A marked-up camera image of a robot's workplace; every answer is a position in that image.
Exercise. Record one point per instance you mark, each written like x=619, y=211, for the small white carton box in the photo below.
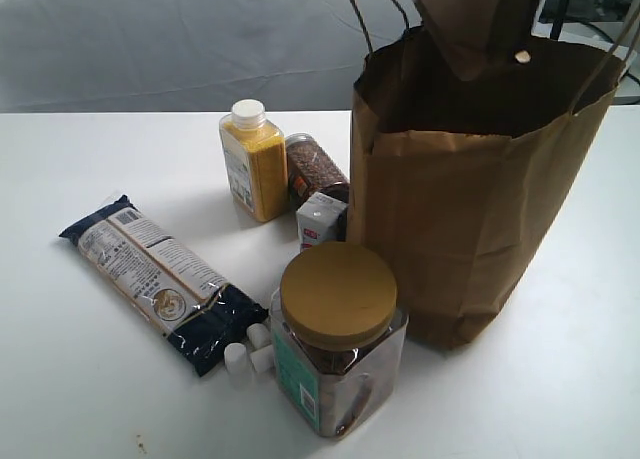
x=321, y=219

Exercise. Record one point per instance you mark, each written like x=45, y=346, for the brown paper bag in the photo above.
x=467, y=134

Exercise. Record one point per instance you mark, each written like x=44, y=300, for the dark seed spice jar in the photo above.
x=311, y=170

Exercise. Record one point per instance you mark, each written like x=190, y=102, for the small white bottle middle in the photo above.
x=262, y=359

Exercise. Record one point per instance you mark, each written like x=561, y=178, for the yellow millet bottle, white cap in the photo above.
x=255, y=160

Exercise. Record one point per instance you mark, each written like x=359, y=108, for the large jar, gold lid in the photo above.
x=338, y=335

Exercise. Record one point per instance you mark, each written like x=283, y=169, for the white backdrop cloth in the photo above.
x=189, y=55

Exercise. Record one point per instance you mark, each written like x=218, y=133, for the small white bottle rear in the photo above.
x=258, y=335

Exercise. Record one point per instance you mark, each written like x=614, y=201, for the black stand pole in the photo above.
x=559, y=17

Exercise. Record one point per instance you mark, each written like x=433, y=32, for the noodle packet, navy ends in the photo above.
x=192, y=306

